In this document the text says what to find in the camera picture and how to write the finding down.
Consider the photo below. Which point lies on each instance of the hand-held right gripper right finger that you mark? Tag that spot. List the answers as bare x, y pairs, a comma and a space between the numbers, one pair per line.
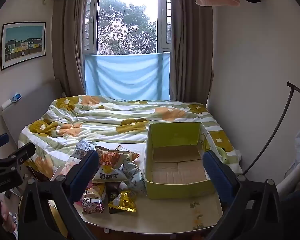
216, 177

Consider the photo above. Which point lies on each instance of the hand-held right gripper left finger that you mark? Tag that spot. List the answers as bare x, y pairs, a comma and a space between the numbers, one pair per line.
86, 171

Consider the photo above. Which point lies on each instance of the pile of snack packets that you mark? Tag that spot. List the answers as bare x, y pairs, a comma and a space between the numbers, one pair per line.
112, 175

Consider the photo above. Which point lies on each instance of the green cardboard box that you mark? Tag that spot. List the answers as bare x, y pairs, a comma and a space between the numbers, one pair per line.
175, 182

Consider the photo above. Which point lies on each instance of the grey headboard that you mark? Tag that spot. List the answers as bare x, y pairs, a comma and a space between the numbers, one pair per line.
27, 110

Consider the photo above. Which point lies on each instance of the blue and white small object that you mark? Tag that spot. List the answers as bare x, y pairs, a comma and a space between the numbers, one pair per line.
16, 97

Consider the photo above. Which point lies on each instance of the floral striped blanket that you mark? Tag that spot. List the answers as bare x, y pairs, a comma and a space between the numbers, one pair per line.
110, 122

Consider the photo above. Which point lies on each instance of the floral tablecloth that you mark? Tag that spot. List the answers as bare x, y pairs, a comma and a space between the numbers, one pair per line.
162, 212

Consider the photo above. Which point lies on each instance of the black metal rack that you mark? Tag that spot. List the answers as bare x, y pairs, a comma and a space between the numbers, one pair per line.
280, 125

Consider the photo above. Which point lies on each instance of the framed picture of houses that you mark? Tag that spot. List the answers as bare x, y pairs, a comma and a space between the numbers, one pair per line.
23, 45

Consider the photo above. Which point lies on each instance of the light blue cloth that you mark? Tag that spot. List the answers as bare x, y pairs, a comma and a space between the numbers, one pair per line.
127, 76

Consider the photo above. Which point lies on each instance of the brown curtain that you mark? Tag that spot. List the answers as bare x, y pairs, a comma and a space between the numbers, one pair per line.
192, 50
67, 42

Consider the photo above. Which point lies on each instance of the window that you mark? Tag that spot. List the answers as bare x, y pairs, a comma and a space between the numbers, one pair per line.
127, 20

